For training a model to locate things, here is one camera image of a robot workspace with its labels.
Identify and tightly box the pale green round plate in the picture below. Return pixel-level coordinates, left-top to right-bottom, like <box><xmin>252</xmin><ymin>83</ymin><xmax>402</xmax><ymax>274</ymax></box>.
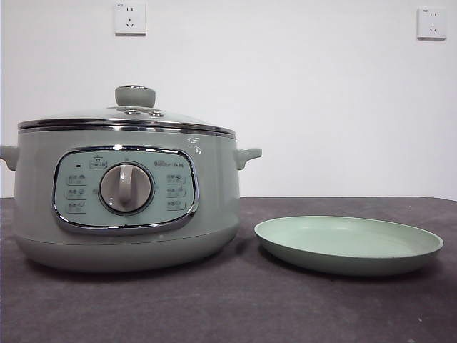
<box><xmin>253</xmin><ymin>215</ymin><xmax>445</xmax><ymax>277</ymax></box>

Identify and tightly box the glass lid with green knob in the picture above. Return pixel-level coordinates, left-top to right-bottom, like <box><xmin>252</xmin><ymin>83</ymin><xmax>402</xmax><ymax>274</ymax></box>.
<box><xmin>17</xmin><ymin>84</ymin><xmax>237</xmax><ymax>139</ymax></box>

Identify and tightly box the pale green electric steamer pot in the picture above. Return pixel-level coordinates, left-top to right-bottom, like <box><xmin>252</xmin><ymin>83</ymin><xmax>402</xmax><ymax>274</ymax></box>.
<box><xmin>0</xmin><ymin>128</ymin><xmax>263</xmax><ymax>274</ymax></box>

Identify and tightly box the white wall socket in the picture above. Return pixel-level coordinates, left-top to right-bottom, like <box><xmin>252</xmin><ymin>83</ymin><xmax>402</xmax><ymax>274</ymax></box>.
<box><xmin>114</xmin><ymin>2</ymin><xmax>147</xmax><ymax>36</ymax></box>
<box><xmin>416</xmin><ymin>7</ymin><xmax>448</xmax><ymax>41</ymax></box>

